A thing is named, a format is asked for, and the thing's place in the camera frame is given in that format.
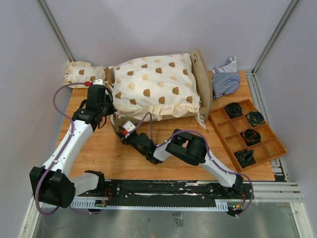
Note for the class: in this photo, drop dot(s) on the left aluminium frame post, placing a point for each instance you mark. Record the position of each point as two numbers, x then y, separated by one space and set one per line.
55 28

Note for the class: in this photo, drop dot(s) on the blue yellow rolled fabric item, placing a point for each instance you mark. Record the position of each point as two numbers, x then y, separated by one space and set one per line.
255 118

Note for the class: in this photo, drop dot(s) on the small bear print pillow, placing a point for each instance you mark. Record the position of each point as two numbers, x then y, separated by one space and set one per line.
80 72

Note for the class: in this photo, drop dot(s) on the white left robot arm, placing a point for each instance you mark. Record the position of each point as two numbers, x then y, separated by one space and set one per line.
50 182

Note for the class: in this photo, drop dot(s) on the blue striped cloth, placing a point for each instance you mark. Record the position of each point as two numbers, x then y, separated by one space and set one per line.
225 80

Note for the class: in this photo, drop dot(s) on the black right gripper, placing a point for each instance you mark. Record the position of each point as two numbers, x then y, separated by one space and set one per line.
125 140

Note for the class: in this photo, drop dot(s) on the right aluminium frame post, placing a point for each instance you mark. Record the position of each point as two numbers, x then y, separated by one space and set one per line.
276 34

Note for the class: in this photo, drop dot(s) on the large bear print cushion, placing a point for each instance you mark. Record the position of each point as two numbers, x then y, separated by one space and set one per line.
156 86

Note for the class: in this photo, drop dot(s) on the dark rolled fabric item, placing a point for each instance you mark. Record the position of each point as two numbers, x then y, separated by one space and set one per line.
245 158

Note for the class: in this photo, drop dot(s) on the grey slotted cable duct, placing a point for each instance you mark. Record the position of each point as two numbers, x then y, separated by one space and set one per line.
79 203

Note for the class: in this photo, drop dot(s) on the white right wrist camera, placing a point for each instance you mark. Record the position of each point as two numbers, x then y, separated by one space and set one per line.
128 128

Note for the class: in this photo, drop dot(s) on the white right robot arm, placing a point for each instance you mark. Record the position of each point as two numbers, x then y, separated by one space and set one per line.
188 146

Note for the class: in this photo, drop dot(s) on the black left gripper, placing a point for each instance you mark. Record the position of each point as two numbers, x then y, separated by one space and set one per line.
112 109

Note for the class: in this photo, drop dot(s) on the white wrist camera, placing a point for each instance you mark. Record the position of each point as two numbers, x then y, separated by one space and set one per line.
128 128
99 81

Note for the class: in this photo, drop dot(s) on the wooden compartment tray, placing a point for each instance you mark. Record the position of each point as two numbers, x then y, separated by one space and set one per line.
229 133

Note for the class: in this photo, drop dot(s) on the aluminium frame post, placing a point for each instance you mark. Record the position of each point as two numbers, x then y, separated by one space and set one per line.
55 28
276 34

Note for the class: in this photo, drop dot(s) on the wooden striped pet bed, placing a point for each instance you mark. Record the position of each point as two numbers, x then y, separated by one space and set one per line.
203 84

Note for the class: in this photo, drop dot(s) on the black orange rolled fabric item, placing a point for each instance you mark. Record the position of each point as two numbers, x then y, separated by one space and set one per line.
251 136

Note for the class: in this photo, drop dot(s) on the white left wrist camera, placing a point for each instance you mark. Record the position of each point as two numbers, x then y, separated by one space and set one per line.
99 81

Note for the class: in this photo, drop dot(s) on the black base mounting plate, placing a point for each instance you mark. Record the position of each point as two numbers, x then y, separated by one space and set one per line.
167 193

